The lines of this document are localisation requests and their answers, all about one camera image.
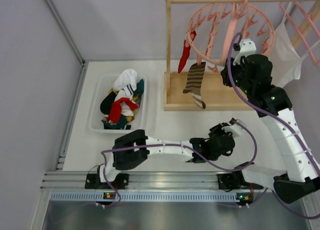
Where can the aluminium mounting rail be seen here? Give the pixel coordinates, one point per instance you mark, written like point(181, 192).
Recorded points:
point(140, 181)

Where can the red sock rear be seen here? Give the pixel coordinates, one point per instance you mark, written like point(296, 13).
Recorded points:
point(185, 55)

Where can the white plastic mesh basket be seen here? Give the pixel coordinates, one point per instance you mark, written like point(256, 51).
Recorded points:
point(104, 84)

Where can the red Christmas sock front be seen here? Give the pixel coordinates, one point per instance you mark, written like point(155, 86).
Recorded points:
point(114, 115)

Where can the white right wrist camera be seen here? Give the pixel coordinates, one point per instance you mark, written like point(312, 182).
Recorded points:
point(244, 48)

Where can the brown beige striped sock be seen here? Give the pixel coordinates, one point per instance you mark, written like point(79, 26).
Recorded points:
point(194, 83)

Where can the green reindeer Christmas sock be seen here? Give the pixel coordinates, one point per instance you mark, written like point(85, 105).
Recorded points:
point(115, 126)

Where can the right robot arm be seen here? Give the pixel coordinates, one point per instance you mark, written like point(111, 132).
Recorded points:
point(251, 79)

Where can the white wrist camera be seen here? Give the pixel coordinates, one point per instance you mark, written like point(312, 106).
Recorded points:
point(235, 126)
point(244, 48)

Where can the white tank top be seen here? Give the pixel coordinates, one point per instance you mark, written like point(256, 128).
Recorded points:
point(287, 61)

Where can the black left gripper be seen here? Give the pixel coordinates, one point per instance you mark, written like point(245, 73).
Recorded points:
point(218, 129)

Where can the pink clothes hanger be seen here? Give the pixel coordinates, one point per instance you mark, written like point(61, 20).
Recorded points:
point(308, 25)

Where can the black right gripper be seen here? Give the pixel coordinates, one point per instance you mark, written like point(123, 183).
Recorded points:
point(229, 73)

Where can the aluminium frame post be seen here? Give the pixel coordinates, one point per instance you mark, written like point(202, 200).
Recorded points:
point(58, 19)

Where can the pink round clip hanger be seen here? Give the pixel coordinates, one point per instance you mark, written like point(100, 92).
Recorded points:
point(215, 13)

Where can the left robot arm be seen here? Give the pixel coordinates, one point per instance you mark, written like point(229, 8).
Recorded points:
point(135, 148)

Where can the wooden clothes rack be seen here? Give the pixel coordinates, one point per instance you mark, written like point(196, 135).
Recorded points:
point(215, 95)

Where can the dark green sock upper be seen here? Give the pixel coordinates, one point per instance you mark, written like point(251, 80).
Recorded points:
point(140, 88)

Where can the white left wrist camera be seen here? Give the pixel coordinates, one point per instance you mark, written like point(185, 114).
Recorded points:
point(235, 126)

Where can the yellow sock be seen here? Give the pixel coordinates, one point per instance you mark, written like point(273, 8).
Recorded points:
point(131, 117)

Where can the plain white sock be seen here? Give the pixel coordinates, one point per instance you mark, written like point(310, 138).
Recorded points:
point(125, 103)

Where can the grey slotted cable duct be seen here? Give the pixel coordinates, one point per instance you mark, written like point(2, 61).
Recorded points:
point(150, 196)

